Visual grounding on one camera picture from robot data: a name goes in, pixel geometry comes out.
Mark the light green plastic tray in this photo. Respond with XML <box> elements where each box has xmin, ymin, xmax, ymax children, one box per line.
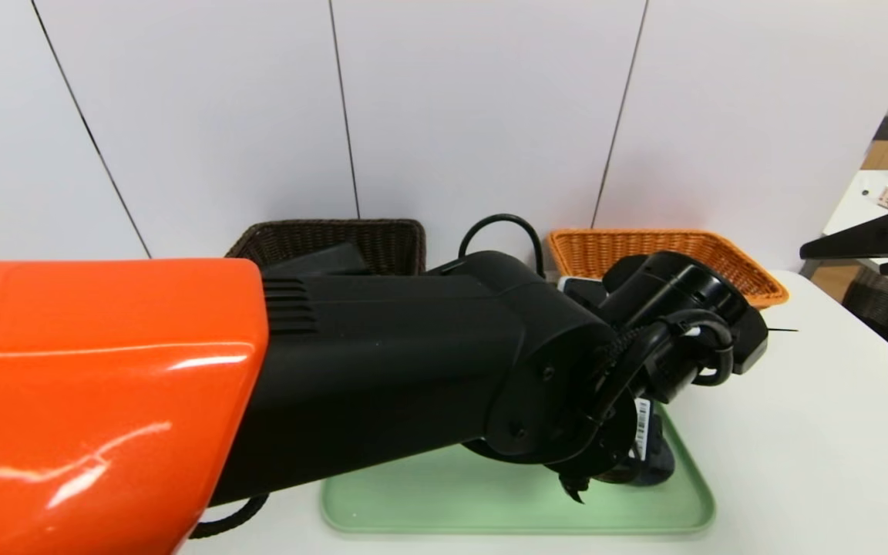
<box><xmin>321</xmin><ymin>409</ymin><xmax>716</xmax><ymax>535</ymax></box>

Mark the white side table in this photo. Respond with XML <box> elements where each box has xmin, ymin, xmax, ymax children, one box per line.
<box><xmin>822</xmin><ymin>170</ymin><xmax>888</xmax><ymax>301</ymax></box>

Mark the dark brown wicker basket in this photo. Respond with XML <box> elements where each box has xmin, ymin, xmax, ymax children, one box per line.
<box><xmin>226</xmin><ymin>219</ymin><xmax>427</xmax><ymax>277</ymax></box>

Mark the orange wicker basket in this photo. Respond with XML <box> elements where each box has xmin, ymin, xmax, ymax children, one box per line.
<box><xmin>548</xmin><ymin>228</ymin><xmax>789</xmax><ymax>309</ymax></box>

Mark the black fabric pouch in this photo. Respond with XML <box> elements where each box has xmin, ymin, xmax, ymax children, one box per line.
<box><xmin>263</xmin><ymin>243</ymin><xmax>372</xmax><ymax>277</ymax></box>

